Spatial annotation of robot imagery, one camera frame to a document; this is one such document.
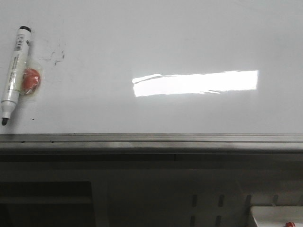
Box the red magnet taped to marker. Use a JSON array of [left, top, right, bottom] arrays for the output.
[[20, 58, 44, 96]]

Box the white whiteboard marker pen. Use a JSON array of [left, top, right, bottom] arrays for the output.
[[1, 26, 31, 126]]

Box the white whiteboard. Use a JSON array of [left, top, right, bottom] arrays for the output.
[[0, 0, 303, 134]]

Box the white slotted pegboard panel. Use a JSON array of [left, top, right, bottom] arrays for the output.
[[91, 169, 303, 227]]

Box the small red object in bin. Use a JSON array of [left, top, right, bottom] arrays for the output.
[[285, 222, 296, 227]]

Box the grey metal whiteboard frame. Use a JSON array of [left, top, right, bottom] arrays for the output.
[[0, 133, 303, 156]]

